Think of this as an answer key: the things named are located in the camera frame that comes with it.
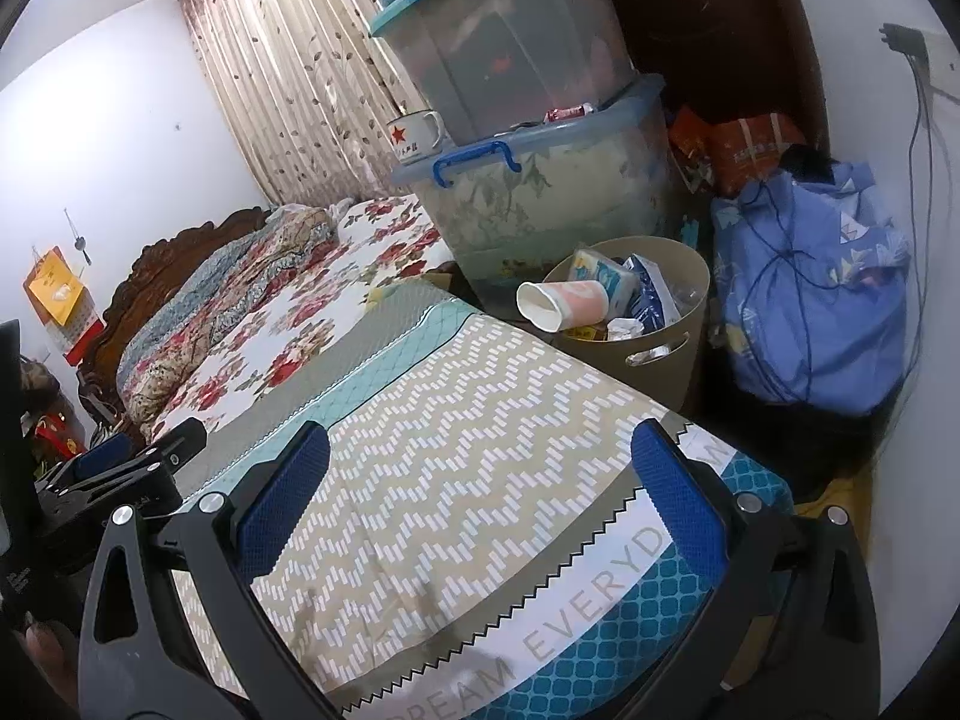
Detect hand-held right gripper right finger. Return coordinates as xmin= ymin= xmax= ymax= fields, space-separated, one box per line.
xmin=630 ymin=418 xmax=882 ymax=720

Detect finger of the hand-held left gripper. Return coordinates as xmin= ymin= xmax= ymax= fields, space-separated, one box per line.
xmin=131 ymin=418 xmax=209 ymax=497
xmin=41 ymin=441 xmax=143 ymax=494

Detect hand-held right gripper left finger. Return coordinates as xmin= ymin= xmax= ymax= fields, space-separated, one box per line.
xmin=77 ymin=420 xmax=353 ymax=720

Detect beige plastic waste bin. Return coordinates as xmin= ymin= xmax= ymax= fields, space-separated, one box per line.
xmin=541 ymin=236 xmax=712 ymax=415

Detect white paper cup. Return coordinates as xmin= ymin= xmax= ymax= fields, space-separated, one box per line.
xmin=516 ymin=279 xmax=611 ymax=333

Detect person's left hand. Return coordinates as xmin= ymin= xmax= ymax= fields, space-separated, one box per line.
xmin=22 ymin=624 xmax=80 ymax=715

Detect red box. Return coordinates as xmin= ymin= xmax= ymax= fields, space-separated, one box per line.
xmin=34 ymin=412 xmax=85 ymax=460

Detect black bag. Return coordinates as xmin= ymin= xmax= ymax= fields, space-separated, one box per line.
xmin=697 ymin=367 xmax=902 ymax=497

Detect floral bedsheet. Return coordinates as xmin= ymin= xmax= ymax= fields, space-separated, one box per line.
xmin=150 ymin=195 xmax=452 ymax=445

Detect folded floral quilt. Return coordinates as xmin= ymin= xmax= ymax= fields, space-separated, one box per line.
xmin=116 ymin=206 xmax=340 ymax=425

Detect carved wooden headboard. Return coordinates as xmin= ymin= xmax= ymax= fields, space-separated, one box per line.
xmin=75 ymin=206 xmax=272 ymax=437

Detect blue white plastic packet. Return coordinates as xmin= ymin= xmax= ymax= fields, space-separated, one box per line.
xmin=622 ymin=253 xmax=687 ymax=331

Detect zigzag patterned blanket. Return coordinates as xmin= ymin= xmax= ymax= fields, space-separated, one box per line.
xmin=169 ymin=281 xmax=797 ymax=720

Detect blue white tissue packet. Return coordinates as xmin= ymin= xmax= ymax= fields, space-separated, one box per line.
xmin=568 ymin=247 xmax=640 ymax=320

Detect blue cloth bundle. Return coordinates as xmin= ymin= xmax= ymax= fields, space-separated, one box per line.
xmin=709 ymin=161 xmax=914 ymax=417

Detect clear storage box blue lid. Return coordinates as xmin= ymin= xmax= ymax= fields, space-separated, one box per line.
xmin=390 ymin=75 xmax=676 ymax=308

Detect small orange bag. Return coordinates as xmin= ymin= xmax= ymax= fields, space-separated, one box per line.
xmin=667 ymin=106 xmax=717 ymax=190

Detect large orange bag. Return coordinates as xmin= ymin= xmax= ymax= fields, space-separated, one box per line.
xmin=709 ymin=114 xmax=808 ymax=194

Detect black cloth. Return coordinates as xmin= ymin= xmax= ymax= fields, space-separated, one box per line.
xmin=780 ymin=146 xmax=839 ymax=182

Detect white enamel mug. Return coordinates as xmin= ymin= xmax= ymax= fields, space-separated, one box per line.
xmin=386 ymin=111 xmax=451 ymax=166

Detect leaf patterned curtain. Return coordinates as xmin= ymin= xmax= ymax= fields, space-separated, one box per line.
xmin=178 ymin=0 xmax=440 ymax=209

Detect dark wooden cabinet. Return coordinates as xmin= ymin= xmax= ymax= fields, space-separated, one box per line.
xmin=577 ymin=0 xmax=835 ymax=160

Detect clear storage box teal lid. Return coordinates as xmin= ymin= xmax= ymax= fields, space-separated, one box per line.
xmin=369 ymin=0 xmax=638 ymax=143

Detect yellow wall calendar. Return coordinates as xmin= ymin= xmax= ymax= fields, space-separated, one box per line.
xmin=22 ymin=246 xmax=92 ymax=329

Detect dark blue cord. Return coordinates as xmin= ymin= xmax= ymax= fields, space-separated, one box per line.
xmin=739 ymin=165 xmax=912 ymax=407

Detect grey power cables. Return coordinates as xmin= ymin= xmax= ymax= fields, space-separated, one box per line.
xmin=896 ymin=51 xmax=960 ymax=398

